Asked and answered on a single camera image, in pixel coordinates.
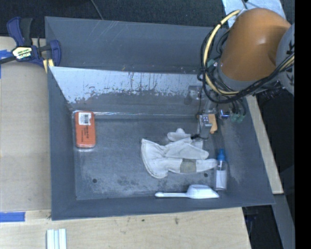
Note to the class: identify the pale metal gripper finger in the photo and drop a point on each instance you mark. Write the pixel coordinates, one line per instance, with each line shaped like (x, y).
(204, 124)
(194, 93)

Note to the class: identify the clear spray bottle blue cap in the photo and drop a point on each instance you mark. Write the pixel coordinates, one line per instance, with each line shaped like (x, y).
(220, 175)

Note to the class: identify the white work glove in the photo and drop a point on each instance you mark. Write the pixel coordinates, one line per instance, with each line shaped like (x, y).
(160, 159)

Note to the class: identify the white plastic scoop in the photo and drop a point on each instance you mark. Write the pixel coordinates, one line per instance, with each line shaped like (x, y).
(199, 192)

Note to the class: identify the grey metal bin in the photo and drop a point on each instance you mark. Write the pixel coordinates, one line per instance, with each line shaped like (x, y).
(124, 149)

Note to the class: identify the orange flat block with label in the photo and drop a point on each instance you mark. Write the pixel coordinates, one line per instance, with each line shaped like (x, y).
(85, 133)

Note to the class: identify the pale wood flat board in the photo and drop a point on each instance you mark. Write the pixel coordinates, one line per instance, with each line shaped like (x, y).
(24, 139)

